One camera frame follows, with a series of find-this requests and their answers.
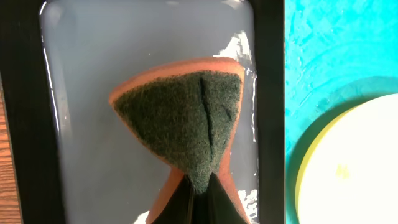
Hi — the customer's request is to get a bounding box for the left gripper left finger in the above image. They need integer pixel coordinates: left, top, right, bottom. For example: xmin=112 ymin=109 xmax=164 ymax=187
xmin=151 ymin=175 xmax=194 ymax=224

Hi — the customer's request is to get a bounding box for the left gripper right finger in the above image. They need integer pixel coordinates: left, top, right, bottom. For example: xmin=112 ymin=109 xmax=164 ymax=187
xmin=194 ymin=173 xmax=247 ymax=224

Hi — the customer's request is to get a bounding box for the green dish sponge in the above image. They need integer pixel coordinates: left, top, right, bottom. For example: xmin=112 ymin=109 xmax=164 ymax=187
xmin=109 ymin=57 xmax=249 ymax=223

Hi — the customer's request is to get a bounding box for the yellow-green plate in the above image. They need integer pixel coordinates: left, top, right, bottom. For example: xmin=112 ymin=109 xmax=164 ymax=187
xmin=295 ymin=94 xmax=397 ymax=224

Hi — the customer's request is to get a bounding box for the black water tray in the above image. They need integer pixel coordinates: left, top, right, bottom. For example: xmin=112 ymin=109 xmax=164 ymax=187
xmin=1 ymin=1 xmax=285 ymax=223

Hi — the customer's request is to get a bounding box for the teal plastic serving tray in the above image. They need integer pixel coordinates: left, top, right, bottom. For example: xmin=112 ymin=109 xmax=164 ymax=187
xmin=284 ymin=0 xmax=397 ymax=223

